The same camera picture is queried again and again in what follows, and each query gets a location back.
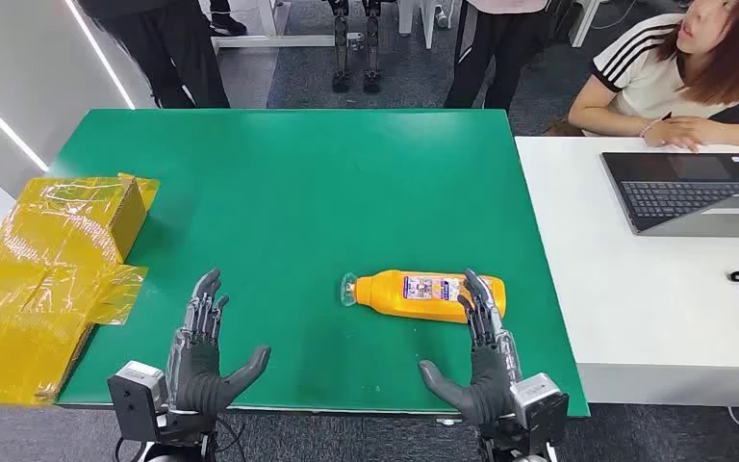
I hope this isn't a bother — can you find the dark grey open laptop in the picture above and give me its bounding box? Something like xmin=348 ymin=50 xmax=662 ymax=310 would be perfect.
xmin=600 ymin=150 xmax=739 ymax=239

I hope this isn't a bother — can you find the orange bottle with clear cap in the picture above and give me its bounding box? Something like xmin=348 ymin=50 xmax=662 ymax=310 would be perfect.
xmin=341 ymin=269 xmax=508 ymax=325

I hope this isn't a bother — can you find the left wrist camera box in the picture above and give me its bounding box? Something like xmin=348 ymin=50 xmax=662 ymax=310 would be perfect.
xmin=106 ymin=360 xmax=170 ymax=443

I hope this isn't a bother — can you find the yellow tape-wrapped cardboard box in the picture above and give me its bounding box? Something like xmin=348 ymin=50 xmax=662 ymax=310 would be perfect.
xmin=0 ymin=173 xmax=161 ymax=408

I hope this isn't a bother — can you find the seated person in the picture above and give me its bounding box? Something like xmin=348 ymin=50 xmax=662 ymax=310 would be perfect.
xmin=567 ymin=0 xmax=739 ymax=153

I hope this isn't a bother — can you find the white chair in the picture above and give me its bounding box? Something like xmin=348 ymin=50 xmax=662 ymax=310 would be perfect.
xmin=397 ymin=0 xmax=450 ymax=51

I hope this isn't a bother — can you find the black humanoid robot leg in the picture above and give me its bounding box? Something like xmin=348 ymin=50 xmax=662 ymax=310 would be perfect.
xmin=332 ymin=0 xmax=353 ymax=94
xmin=363 ymin=0 xmax=384 ymax=95

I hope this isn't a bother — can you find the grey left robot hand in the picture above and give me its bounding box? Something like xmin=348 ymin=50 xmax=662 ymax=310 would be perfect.
xmin=164 ymin=268 xmax=272 ymax=419

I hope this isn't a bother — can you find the white table frame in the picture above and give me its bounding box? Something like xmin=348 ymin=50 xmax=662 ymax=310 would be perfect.
xmin=211 ymin=0 xmax=366 ymax=52

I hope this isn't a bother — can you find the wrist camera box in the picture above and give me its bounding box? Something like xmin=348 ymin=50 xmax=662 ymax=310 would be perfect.
xmin=106 ymin=360 xmax=170 ymax=443
xmin=509 ymin=373 xmax=571 ymax=448

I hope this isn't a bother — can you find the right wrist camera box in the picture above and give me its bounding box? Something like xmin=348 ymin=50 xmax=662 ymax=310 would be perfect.
xmin=509 ymin=373 xmax=571 ymax=448

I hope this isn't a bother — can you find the standing person in black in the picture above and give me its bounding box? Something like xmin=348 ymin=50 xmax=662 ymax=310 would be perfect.
xmin=78 ymin=0 xmax=231 ymax=110

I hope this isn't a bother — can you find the person's black shoe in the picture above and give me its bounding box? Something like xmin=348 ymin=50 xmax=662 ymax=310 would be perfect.
xmin=208 ymin=0 xmax=248 ymax=37

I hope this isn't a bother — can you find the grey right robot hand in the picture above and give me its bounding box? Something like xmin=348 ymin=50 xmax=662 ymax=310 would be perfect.
xmin=418 ymin=268 xmax=527 ymax=428

